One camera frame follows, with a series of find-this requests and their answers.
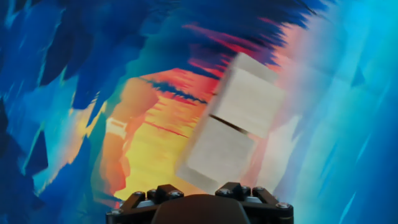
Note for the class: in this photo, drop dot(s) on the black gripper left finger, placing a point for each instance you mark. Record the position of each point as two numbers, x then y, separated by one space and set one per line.
136 205

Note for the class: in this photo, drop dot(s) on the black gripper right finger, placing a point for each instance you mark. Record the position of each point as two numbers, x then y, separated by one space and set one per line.
264 203

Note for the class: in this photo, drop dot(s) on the forest sunset printed cloth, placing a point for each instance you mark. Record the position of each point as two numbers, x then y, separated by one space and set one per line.
326 124

